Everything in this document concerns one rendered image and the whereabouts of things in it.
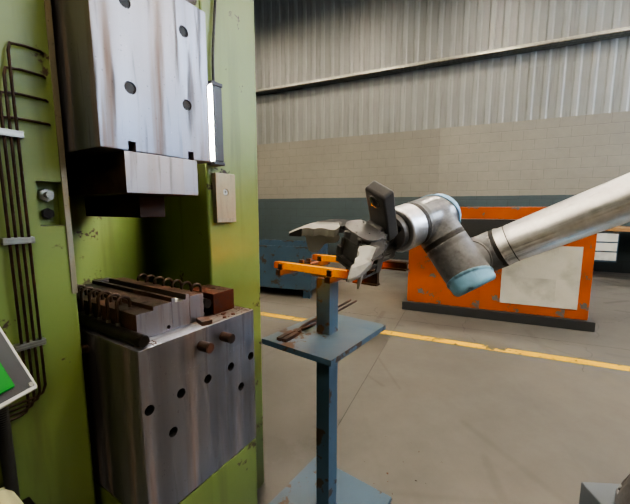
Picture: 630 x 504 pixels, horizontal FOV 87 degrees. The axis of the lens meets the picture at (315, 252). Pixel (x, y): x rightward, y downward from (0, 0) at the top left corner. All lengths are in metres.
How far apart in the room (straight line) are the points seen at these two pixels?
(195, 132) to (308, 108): 8.43
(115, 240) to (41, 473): 0.71
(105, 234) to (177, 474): 0.81
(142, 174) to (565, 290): 4.04
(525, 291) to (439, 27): 6.39
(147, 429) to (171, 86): 0.83
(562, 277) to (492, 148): 4.53
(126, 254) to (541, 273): 3.84
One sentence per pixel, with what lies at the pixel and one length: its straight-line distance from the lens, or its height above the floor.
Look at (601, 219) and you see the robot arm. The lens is 0.83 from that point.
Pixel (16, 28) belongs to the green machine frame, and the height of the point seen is 1.60.
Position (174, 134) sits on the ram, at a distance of 0.98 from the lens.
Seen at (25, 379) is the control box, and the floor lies 0.98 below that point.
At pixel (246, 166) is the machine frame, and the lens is 1.34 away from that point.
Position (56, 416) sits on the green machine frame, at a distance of 1.08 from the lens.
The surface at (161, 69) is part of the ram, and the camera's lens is 1.00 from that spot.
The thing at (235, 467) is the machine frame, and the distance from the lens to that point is 1.27.
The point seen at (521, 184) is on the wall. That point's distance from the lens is 8.27.
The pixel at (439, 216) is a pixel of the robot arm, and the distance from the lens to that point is 0.71.
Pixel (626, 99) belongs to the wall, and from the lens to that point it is 8.81.
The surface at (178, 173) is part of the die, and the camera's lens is 0.97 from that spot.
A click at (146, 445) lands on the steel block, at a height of 0.68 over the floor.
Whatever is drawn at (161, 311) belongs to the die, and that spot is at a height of 0.97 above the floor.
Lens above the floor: 1.23
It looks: 7 degrees down
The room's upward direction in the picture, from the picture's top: straight up
